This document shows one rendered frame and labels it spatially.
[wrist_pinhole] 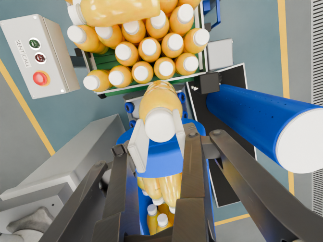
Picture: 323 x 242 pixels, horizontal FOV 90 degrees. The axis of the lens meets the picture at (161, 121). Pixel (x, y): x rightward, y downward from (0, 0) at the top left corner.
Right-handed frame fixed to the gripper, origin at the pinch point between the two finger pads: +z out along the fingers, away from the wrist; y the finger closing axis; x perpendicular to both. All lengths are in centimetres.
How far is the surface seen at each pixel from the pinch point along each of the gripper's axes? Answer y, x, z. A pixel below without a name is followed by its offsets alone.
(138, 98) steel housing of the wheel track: -10.2, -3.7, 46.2
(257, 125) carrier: 36, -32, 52
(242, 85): 65, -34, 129
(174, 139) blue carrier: 0.0, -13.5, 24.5
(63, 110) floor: -103, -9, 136
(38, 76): -30.4, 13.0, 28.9
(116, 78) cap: -11.0, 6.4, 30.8
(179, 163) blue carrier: -0.4, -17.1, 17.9
